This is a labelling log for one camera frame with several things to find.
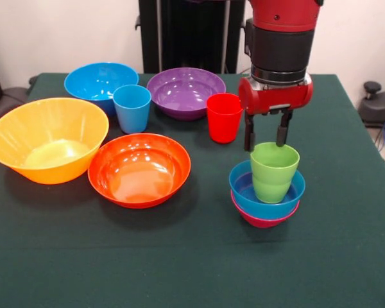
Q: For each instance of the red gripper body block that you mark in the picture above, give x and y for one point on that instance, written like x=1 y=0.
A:
x=276 y=99

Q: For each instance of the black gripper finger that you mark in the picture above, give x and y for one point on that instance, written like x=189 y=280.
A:
x=282 y=128
x=249 y=134

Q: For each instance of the small blue bowl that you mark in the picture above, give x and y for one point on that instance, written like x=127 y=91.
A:
x=240 y=183

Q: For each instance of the green cup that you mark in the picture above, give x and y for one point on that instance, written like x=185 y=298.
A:
x=272 y=179

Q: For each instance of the pink bowl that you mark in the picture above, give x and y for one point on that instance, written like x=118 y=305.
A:
x=263 y=223

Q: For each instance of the orange bowl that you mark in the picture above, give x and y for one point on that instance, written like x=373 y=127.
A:
x=138 y=183

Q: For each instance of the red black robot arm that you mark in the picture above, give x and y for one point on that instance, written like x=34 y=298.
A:
x=282 y=41

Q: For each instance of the red cup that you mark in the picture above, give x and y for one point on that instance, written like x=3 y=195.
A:
x=224 y=125

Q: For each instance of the purple bowl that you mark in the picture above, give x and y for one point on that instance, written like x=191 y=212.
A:
x=186 y=96

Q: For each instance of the blue cup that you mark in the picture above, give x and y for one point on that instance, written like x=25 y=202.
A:
x=131 y=109

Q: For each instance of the dark green tablecloth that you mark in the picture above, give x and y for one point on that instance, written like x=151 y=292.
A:
x=179 y=263

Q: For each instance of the large blue bowl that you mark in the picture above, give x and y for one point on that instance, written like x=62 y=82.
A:
x=96 y=80

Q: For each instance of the large yellow bowl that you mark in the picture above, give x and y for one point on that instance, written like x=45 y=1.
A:
x=51 y=160

